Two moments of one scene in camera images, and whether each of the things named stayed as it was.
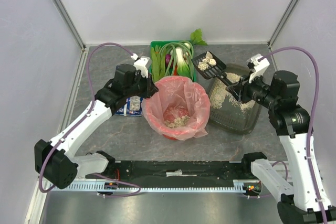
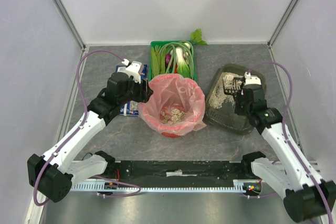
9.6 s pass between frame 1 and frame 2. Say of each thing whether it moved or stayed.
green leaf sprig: stayed
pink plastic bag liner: moved
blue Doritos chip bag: stayed
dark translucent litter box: stayed
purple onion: stayed
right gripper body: moved
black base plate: stayed
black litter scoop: moved
